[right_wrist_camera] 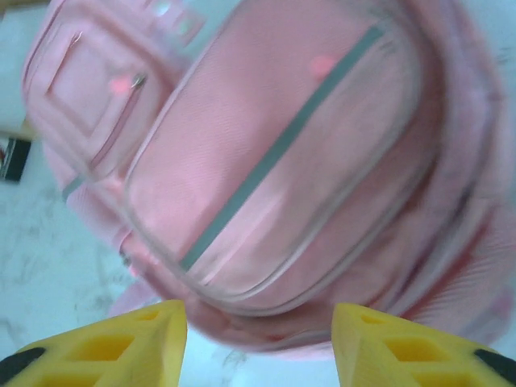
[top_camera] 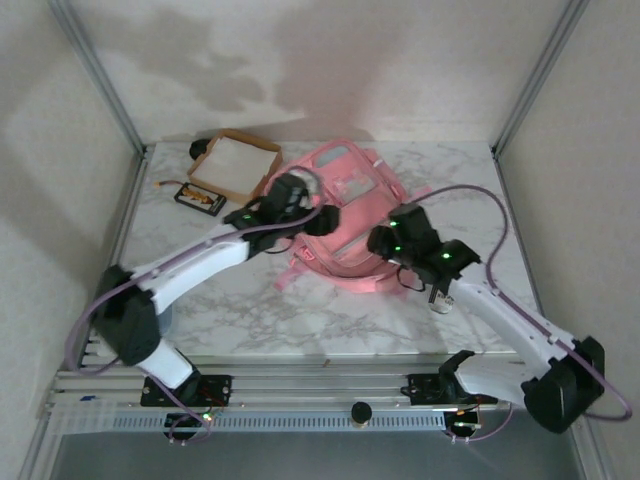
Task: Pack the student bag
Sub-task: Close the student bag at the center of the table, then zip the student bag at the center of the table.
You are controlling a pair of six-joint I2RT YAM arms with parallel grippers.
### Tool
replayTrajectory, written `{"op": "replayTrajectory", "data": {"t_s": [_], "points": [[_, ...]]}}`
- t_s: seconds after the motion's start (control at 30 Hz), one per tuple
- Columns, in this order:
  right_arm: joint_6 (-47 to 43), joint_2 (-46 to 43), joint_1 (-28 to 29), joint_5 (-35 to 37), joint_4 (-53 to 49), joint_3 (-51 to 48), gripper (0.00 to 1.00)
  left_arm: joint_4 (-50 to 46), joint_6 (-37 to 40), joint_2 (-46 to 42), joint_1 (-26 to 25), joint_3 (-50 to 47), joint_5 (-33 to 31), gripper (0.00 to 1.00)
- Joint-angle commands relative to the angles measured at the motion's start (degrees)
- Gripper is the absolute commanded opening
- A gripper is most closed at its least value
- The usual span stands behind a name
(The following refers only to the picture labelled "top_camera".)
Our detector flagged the aluminium side rail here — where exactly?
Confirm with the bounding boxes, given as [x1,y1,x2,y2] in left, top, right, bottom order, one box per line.
[77,147,154,371]

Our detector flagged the small printed can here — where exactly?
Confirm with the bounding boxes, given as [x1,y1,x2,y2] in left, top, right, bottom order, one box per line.
[428,282,457,316]

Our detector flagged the black tray with orange items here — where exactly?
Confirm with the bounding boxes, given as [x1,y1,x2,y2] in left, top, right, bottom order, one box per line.
[173,182,227,217]

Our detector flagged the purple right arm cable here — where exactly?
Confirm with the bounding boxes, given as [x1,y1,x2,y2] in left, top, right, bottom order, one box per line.
[399,184,634,444]

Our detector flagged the pink school backpack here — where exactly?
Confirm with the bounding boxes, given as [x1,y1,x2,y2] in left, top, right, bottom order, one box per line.
[272,139,426,297]

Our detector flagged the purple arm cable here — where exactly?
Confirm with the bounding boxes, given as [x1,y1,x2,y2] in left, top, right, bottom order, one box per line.
[399,184,634,444]
[64,169,321,446]

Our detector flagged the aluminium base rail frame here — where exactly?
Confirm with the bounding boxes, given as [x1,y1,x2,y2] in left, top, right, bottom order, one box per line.
[47,339,594,431]

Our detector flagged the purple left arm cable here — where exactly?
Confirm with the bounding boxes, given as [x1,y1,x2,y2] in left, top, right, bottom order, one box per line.
[64,169,321,446]

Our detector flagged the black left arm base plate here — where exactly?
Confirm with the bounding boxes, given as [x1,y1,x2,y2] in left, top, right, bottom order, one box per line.
[141,373,234,407]

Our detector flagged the grey slotted cable duct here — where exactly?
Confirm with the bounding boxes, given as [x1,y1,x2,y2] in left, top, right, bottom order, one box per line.
[109,412,446,431]

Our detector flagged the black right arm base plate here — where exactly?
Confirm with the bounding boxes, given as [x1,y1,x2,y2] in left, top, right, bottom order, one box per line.
[399,372,499,406]

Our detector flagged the cardboard tray with white paper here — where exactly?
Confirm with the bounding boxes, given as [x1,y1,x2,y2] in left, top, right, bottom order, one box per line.
[187,128,284,205]

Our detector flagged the aluminium frame post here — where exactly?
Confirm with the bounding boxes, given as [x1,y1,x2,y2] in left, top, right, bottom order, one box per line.
[47,0,149,156]
[492,0,591,159]

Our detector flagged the small controller board with LED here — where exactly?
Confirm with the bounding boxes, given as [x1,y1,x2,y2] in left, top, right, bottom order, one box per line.
[167,410,214,445]
[446,407,485,444]

